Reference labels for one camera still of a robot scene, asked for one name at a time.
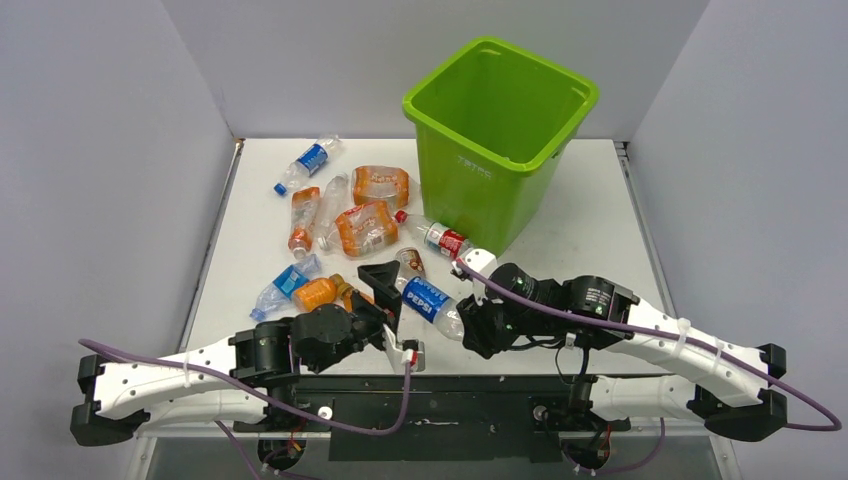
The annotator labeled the small orange label bottle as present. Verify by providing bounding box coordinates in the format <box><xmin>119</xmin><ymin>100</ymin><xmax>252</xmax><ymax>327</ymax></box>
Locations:
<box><xmin>287</xmin><ymin>186</ymin><xmax>321</xmax><ymax>260</ymax></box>

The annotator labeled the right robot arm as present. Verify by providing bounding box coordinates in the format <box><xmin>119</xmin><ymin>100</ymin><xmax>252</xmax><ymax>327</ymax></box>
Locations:
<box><xmin>454</xmin><ymin>260</ymin><xmax>789</xmax><ymax>442</ymax></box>

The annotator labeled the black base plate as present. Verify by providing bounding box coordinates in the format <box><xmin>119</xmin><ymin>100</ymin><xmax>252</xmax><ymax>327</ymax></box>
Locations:
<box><xmin>165</xmin><ymin>374</ymin><xmax>697</xmax><ymax>463</ymax></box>

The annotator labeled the orange crushed bottle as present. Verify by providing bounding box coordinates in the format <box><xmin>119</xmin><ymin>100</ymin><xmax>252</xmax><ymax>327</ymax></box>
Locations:
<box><xmin>351</xmin><ymin>165</ymin><xmax>412</xmax><ymax>210</ymax></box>
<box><xmin>331</xmin><ymin>200</ymin><xmax>399</xmax><ymax>258</ymax></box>

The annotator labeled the green plastic bin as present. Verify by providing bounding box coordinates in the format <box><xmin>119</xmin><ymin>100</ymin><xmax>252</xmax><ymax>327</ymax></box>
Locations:
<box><xmin>402</xmin><ymin>37</ymin><xmax>600</xmax><ymax>255</ymax></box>

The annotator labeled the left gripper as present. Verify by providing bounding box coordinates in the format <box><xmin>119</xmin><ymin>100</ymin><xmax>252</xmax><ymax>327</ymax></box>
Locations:
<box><xmin>307</xmin><ymin>261</ymin><xmax>402</xmax><ymax>374</ymax></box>

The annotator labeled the red label bottle by bin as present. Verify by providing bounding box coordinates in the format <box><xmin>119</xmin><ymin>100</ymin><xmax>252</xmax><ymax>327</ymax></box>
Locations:
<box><xmin>394</xmin><ymin>210</ymin><xmax>475</xmax><ymax>260</ymax></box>

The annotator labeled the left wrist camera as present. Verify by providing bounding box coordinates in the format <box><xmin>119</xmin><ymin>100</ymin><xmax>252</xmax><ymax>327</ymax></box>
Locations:
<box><xmin>383</xmin><ymin>325</ymin><xmax>426</xmax><ymax>374</ymax></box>

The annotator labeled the orange crushed bottle middle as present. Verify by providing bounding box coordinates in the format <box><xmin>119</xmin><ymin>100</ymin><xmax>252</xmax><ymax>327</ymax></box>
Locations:
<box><xmin>331</xmin><ymin>200</ymin><xmax>399</xmax><ymax>258</ymax></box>

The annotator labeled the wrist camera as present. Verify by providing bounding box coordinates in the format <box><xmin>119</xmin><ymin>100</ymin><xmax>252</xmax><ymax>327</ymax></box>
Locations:
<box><xmin>383</xmin><ymin>325</ymin><xmax>426</xmax><ymax>374</ymax></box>
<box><xmin>451</xmin><ymin>248</ymin><xmax>498</xmax><ymax>297</ymax></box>

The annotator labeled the orange crushed bottle top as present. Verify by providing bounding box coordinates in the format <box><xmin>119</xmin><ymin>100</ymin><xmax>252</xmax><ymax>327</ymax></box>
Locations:
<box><xmin>351</xmin><ymin>165</ymin><xmax>412</xmax><ymax>210</ymax></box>

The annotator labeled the orange juice bottle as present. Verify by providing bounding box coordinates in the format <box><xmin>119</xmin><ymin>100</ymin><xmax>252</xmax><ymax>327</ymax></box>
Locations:
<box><xmin>292</xmin><ymin>274</ymin><xmax>345</xmax><ymax>313</ymax></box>
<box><xmin>340</xmin><ymin>287</ymin><xmax>374</xmax><ymax>312</ymax></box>

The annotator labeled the pepsi bottle blue cap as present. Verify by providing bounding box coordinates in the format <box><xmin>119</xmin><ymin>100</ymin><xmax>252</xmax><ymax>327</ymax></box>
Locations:
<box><xmin>395</xmin><ymin>275</ymin><xmax>465</xmax><ymax>342</ymax></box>

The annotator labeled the brown label red cap bottle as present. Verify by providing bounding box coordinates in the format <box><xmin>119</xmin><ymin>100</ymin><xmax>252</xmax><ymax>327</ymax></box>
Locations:
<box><xmin>394</xmin><ymin>247</ymin><xmax>426</xmax><ymax>283</ymax></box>

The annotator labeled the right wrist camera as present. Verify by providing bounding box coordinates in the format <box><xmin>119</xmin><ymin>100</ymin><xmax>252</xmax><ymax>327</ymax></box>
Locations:
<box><xmin>451</xmin><ymin>248</ymin><xmax>498</xmax><ymax>297</ymax></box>

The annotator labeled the crushed blue label bottle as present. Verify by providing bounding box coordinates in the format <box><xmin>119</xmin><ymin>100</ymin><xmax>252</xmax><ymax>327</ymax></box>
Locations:
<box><xmin>249</xmin><ymin>254</ymin><xmax>321</xmax><ymax>322</ymax></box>

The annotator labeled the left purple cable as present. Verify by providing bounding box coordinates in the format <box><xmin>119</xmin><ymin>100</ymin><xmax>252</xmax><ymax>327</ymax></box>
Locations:
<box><xmin>78</xmin><ymin>339</ymin><xmax>415</xmax><ymax>480</ymax></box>

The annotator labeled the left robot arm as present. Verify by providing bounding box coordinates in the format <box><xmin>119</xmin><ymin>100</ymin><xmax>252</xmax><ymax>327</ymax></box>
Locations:
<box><xmin>69</xmin><ymin>261</ymin><xmax>418</xmax><ymax>447</ymax></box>

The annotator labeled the blue label bottle far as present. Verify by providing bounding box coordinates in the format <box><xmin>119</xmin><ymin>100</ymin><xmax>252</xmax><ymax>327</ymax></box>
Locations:
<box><xmin>272</xmin><ymin>134</ymin><xmax>344</xmax><ymax>196</ymax></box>

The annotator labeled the clear bottle no label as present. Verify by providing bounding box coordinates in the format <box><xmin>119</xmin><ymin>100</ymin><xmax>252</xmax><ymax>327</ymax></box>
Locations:
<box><xmin>314</xmin><ymin>172</ymin><xmax>349</xmax><ymax>250</ymax></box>

